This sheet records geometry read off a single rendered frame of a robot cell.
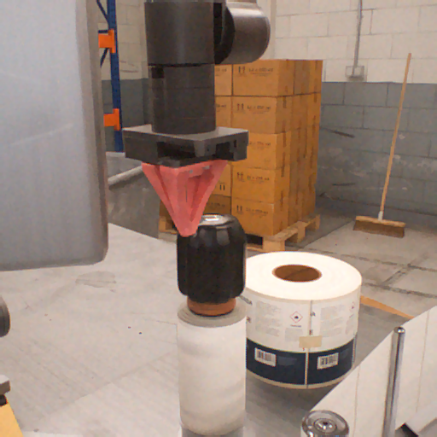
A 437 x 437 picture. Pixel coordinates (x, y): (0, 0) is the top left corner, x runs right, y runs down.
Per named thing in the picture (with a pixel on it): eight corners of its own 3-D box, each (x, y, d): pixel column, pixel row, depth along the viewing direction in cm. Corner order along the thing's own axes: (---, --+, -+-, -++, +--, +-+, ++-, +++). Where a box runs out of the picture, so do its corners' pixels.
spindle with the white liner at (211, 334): (260, 436, 68) (266, 216, 59) (212, 474, 62) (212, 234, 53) (212, 406, 74) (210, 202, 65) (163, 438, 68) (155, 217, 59)
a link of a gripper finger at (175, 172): (179, 216, 55) (175, 126, 52) (230, 230, 50) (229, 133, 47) (128, 233, 50) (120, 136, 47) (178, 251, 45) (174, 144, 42)
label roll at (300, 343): (372, 387, 78) (380, 298, 74) (239, 390, 77) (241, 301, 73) (335, 323, 98) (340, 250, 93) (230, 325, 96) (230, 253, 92)
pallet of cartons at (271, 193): (320, 228, 449) (330, 59, 409) (279, 256, 382) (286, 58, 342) (205, 209, 510) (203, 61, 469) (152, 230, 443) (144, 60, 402)
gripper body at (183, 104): (172, 139, 52) (169, 61, 50) (251, 151, 46) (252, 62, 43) (120, 148, 48) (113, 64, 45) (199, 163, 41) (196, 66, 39)
